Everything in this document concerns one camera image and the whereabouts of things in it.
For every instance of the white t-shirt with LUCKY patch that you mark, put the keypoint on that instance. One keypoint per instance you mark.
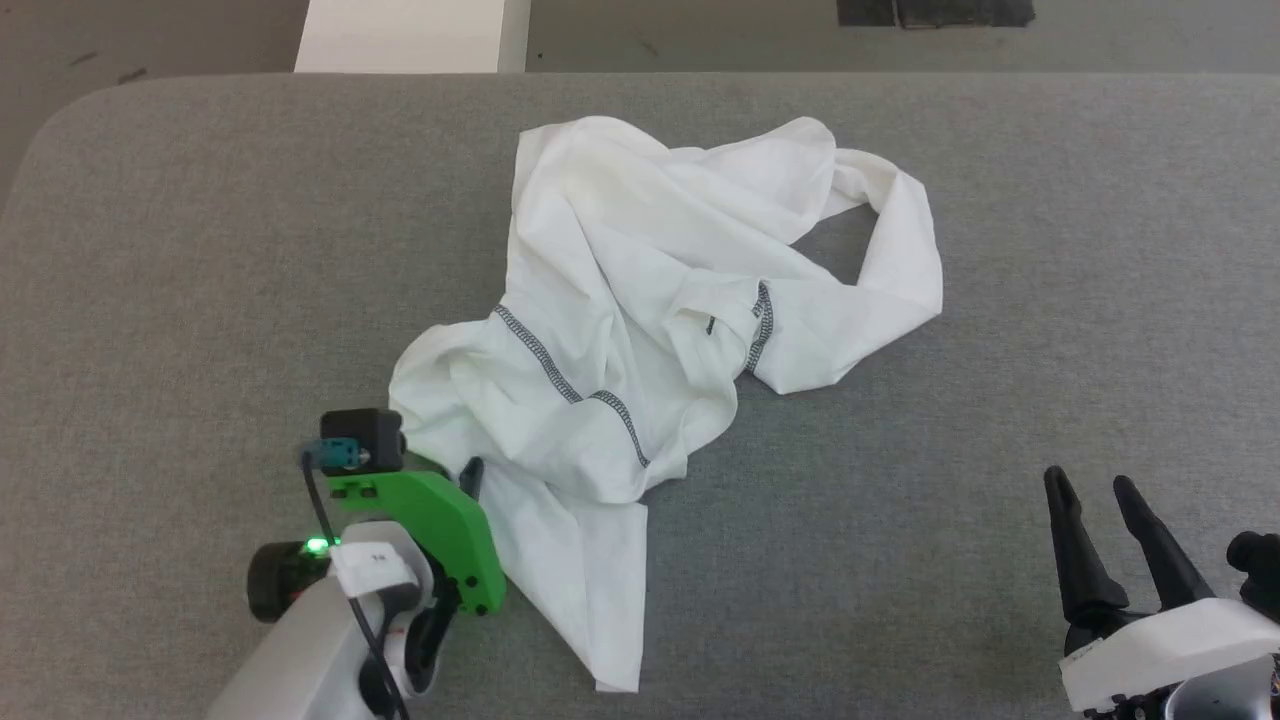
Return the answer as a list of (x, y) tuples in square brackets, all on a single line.
[(620, 300)]

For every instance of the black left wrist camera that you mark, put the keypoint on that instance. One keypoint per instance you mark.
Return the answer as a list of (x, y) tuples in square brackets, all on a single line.
[(365, 435)]

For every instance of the long black floor plate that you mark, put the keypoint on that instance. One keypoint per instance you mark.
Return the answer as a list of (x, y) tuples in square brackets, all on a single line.
[(965, 12)]

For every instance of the white rectangular box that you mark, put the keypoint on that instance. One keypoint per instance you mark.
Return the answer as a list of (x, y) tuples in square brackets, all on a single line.
[(410, 35)]

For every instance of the small black floor plate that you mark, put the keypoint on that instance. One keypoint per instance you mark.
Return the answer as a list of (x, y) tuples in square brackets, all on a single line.
[(868, 12)]

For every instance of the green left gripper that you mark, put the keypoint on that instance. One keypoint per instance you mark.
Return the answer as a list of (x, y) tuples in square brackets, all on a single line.
[(450, 540)]

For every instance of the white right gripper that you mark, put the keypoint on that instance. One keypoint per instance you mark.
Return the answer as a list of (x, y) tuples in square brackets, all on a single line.
[(1170, 650)]

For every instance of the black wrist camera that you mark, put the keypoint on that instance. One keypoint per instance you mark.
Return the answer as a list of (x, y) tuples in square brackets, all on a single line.
[(365, 435), (1258, 570)]

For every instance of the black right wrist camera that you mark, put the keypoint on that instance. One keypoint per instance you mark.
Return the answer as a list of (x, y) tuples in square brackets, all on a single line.
[(1258, 570)]

